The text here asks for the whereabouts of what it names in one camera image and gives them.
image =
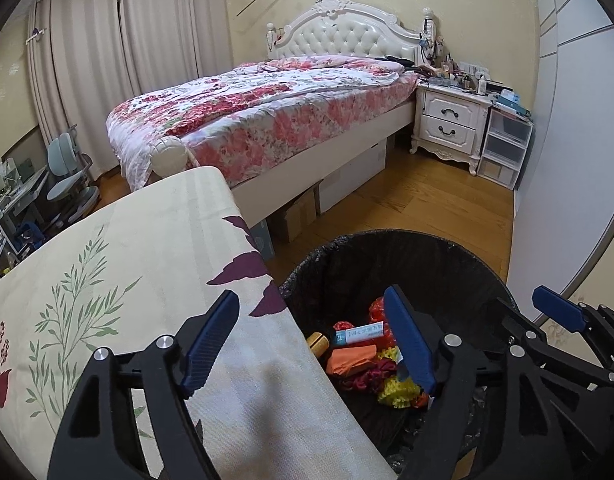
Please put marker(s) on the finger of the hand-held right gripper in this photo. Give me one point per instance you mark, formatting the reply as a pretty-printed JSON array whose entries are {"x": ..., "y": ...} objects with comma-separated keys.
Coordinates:
[
  {"x": 562, "y": 360},
  {"x": 557, "y": 305}
]

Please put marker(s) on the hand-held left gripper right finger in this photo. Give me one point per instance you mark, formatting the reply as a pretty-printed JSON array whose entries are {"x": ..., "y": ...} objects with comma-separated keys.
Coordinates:
[{"x": 409, "y": 345}]

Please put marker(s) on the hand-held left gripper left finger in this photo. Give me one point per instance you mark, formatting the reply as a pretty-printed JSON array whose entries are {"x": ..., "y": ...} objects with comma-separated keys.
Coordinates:
[{"x": 209, "y": 345}]

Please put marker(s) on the white-blue tube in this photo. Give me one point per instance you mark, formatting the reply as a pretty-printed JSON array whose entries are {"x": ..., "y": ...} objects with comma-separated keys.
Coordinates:
[{"x": 362, "y": 332}]

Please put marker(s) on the orange paper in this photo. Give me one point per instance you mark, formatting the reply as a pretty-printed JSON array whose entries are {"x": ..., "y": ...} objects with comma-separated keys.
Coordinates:
[{"x": 349, "y": 360}]

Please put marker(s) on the black trash bin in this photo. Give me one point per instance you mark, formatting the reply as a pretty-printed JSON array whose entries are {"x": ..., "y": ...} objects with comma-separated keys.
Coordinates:
[{"x": 437, "y": 270}]

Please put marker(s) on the yellow bottle with black cap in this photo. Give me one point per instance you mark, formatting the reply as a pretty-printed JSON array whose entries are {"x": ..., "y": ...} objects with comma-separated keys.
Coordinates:
[{"x": 318, "y": 344}]

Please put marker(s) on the red mesh bag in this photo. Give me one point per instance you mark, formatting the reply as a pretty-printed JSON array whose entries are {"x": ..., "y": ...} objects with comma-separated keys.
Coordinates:
[{"x": 379, "y": 312}]

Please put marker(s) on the yellow foam net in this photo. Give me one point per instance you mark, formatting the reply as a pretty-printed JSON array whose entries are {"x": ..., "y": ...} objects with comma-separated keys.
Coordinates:
[{"x": 394, "y": 392}]

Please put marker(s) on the small orange scrap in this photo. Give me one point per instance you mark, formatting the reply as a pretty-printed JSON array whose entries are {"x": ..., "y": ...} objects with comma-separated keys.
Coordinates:
[{"x": 422, "y": 401}]

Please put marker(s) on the floral beige tablecloth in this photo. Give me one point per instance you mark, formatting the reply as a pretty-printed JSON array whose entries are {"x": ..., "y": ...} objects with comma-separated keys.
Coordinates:
[{"x": 152, "y": 240}]

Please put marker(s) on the brown cardboard box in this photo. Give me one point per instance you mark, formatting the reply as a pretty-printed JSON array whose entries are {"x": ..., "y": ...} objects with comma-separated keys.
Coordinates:
[{"x": 299, "y": 215}]

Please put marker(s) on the clear plastic drawer unit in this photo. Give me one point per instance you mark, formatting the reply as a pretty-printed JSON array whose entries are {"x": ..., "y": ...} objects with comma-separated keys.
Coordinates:
[{"x": 507, "y": 145}]

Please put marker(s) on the white wardrobe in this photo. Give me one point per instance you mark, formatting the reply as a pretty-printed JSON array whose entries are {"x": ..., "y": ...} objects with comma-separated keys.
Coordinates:
[{"x": 572, "y": 135}]

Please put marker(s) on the white storage box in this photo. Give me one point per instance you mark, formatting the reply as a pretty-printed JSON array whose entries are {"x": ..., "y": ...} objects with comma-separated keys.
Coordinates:
[{"x": 352, "y": 175}]

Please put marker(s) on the blue items on drawer unit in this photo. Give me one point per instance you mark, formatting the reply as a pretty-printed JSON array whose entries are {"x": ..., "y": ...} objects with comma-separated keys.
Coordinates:
[{"x": 512, "y": 102}]

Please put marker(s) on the white two-drawer nightstand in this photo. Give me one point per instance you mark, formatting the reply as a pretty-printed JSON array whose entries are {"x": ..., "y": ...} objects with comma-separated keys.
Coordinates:
[{"x": 449, "y": 120}]

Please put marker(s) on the grey swivel desk chair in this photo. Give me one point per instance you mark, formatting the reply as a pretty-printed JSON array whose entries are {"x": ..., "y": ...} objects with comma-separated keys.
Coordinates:
[{"x": 69, "y": 180}]

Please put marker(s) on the pink floral blanket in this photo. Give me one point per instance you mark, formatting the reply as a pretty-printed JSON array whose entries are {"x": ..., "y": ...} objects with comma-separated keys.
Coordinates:
[{"x": 267, "y": 110}]

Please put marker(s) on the white study desk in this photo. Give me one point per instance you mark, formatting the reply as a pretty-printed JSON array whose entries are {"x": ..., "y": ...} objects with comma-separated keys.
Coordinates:
[{"x": 22, "y": 185}]

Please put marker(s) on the clutter of small bedside items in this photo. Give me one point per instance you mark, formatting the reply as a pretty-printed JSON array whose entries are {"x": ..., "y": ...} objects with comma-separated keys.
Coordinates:
[{"x": 459, "y": 77}]

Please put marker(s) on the beige pleated curtain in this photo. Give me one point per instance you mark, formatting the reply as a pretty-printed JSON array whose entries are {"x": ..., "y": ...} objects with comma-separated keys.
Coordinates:
[
  {"x": 82, "y": 60},
  {"x": 172, "y": 20}
]

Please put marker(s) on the white bed with tufted headboard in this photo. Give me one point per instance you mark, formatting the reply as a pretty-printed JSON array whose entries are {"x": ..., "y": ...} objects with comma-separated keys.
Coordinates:
[{"x": 347, "y": 35}]

